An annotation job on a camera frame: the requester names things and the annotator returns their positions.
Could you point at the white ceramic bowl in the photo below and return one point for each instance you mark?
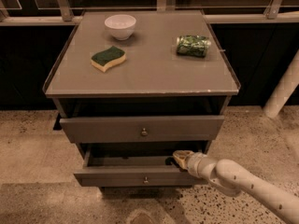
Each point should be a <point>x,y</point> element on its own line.
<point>121,26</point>

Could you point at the grey drawer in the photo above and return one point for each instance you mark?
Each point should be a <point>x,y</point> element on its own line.
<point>141,129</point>
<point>106,166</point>

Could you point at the grey drawer cabinet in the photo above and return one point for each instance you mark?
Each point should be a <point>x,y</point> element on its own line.
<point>153,81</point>

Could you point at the metal railing frame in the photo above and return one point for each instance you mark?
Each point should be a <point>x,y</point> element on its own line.
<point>56,12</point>

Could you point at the green yellow sponge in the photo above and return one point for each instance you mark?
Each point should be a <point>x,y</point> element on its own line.
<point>108,58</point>

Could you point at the white diagonal post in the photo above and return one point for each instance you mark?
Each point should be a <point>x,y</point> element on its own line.
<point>284,89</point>

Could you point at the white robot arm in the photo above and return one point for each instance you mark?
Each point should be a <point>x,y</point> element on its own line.
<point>231,178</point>

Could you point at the green patterned can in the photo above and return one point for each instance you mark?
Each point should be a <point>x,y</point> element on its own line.
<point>193,45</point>

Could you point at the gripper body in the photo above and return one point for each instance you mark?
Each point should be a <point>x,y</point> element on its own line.
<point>192,162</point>

